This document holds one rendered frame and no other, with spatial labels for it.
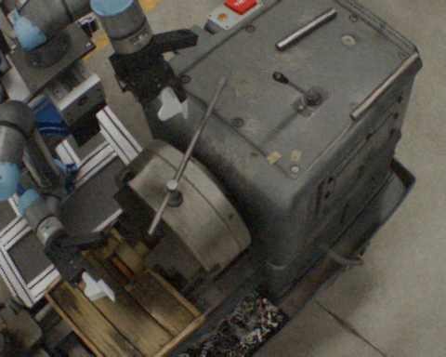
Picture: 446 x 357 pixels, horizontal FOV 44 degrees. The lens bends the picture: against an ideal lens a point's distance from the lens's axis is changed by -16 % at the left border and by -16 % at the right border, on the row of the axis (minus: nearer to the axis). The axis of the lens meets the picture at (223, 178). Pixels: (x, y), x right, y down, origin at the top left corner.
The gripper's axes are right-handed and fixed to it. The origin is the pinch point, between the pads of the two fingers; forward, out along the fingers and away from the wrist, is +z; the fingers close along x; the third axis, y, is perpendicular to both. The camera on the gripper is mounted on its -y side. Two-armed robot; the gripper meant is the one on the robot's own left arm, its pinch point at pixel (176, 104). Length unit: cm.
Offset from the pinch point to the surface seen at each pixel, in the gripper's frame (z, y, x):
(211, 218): 21.5, 7.5, 9.5
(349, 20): 14, -51, 1
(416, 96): 134, -128, -33
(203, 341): 85, 25, -2
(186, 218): 18.8, 11.3, 7.2
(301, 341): 143, -3, 1
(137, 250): 27.8, 22.3, -1.7
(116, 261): 26.7, 27.9, -2.7
